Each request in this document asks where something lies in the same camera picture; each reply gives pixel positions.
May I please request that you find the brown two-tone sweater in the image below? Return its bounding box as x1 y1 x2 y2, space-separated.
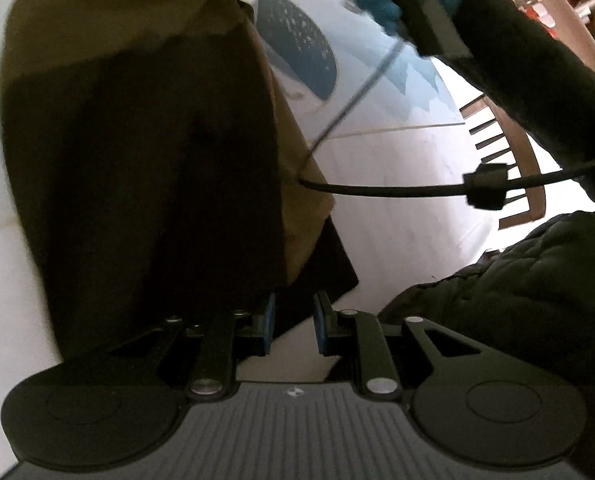
0 0 358 363

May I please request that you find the black cable with ferrite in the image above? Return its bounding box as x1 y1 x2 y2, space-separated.
296 39 595 213

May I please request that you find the wooden chair with black seat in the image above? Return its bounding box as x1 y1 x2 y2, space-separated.
460 94 547 231

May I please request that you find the black jacket sleeve forearm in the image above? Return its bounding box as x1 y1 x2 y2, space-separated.
448 0 595 170

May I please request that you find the patterned white blue table mat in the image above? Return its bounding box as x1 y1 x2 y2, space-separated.
242 0 462 141

